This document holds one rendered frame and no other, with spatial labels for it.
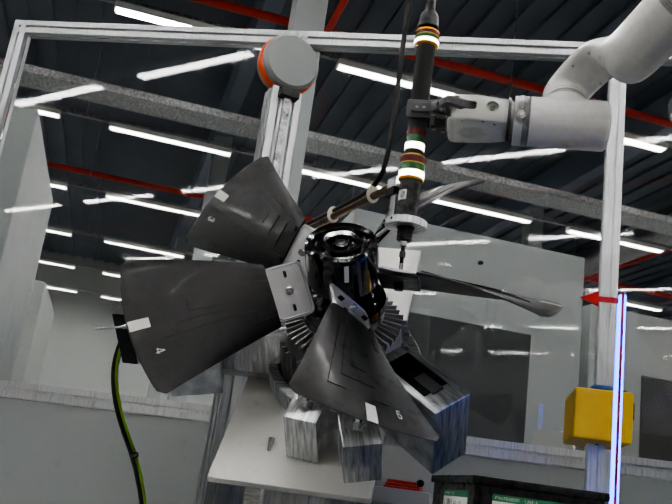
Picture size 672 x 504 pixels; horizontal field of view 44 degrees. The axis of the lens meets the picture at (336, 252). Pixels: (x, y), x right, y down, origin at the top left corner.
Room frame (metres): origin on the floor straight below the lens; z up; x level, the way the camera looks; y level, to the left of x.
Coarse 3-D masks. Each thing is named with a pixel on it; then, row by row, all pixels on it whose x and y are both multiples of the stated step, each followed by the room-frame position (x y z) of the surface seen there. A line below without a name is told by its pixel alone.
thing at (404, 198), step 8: (432, 0) 1.32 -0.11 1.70; (432, 8) 1.32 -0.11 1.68; (424, 16) 1.31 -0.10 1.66; (432, 16) 1.31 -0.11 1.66; (424, 24) 1.34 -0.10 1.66; (432, 24) 1.34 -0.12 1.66; (400, 184) 1.32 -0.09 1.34; (408, 184) 1.31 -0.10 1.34; (416, 184) 1.31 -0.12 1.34; (400, 192) 1.32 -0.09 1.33; (408, 192) 1.31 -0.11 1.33; (416, 192) 1.31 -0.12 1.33; (400, 200) 1.31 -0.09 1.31; (408, 200) 1.31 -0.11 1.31; (416, 200) 1.31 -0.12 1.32; (400, 208) 1.31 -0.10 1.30; (408, 208) 1.31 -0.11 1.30; (416, 208) 1.32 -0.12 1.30; (400, 232) 1.32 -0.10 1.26; (408, 232) 1.31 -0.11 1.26; (400, 240) 1.32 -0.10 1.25; (408, 240) 1.32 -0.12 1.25
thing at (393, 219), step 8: (392, 184) 1.35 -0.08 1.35; (392, 192) 1.34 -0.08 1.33; (392, 200) 1.34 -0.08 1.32; (392, 208) 1.34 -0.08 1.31; (392, 216) 1.30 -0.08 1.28; (400, 216) 1.29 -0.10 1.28; (408, 216) 1.29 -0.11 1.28; (416, 216) 1.29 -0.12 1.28; (392, 224) 1.32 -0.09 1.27; (400, 224) 1.31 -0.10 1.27; (408, 224) 1.30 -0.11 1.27; (416, 224) 1.30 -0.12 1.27; (424, 224) 1.30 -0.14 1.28; (416, 232) 1.34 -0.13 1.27
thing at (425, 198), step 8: (448, 184) 1.51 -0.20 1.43; (456, 184) 1.47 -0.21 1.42; (464, 184) 1.44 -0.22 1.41; (472, 184) 1.42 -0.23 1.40; (424, 192) 1.54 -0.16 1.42; (432, 192) 1.49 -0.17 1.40; (440, 192) 1.44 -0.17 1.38; (448, 192) 1.41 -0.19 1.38; (424, 200) 1.43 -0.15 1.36; (432, 200) 1.39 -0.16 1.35; (384, 224) 1.38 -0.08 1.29; (376, 232) 1.40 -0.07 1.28
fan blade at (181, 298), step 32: (128, 288) 1.27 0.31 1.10; (160, 288) 1.27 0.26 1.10; (192, 288) 1.28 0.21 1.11; (224, 288) 1.28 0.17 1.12; (256, 288) 1.30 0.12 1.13; (128, 320) 1.26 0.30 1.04; (160, 320) 1.26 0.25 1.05; (192, 320) 1.27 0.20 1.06; (224, 320) 1.29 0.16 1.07; (256, 320) 1.30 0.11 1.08; (192, 352) 1.27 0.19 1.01; (224, 352) 1.29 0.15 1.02; (160, 384) 1.25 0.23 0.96
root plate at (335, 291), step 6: (330, 288) 1.26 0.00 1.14; (336, 288) 1.28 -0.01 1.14; (336, 294) 1.26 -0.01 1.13; (342, 294) 1.28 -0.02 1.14; (336, 300) 1.25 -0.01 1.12; (348, 300) 1.29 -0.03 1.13; (342, 306) 1.25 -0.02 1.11; (348, 306) 1.27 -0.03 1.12; (360, 312) 1.30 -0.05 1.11; (360, 318) 1.29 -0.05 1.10; (366, 324) 1.29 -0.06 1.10
